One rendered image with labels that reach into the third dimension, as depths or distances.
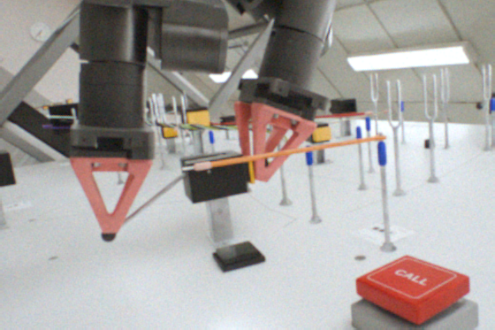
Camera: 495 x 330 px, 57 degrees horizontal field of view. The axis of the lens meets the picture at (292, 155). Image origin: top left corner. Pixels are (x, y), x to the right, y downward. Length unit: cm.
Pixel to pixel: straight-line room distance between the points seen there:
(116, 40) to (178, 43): 5
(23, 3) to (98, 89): 775
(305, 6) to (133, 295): 31
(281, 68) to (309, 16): 6
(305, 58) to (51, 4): 781
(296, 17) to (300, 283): 25
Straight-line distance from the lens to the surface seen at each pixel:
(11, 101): 135
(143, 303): 39
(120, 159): 42
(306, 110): 46
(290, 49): 46
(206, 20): 42
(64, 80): 811
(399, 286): 29
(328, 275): 38
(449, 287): 29
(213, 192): 45
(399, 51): 398
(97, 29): 42
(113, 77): 42
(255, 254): 42
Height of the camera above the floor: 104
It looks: 16 degrees up
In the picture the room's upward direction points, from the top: 32 degrees clockwise
